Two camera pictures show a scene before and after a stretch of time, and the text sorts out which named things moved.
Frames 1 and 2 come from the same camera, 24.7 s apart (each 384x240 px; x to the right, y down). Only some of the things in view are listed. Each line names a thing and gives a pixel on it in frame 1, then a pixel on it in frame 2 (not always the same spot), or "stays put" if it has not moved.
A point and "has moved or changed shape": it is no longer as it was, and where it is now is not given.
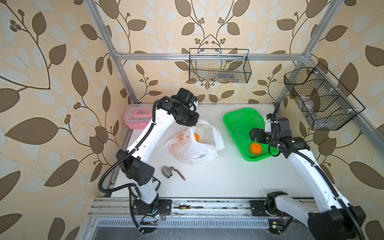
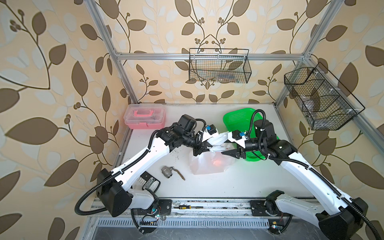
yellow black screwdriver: x=187 y=207 stays put
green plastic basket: x=240 y=123 stays put
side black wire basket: x=325 y=103 stays put
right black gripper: x=260 y=132 → x=233 y=152
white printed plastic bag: x=198 y=144 has moved or changed shape
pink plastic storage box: x=137 y=116 stays put
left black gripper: x=193 y=121 → x=201 y=148
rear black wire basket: x=226 y=65 stays put
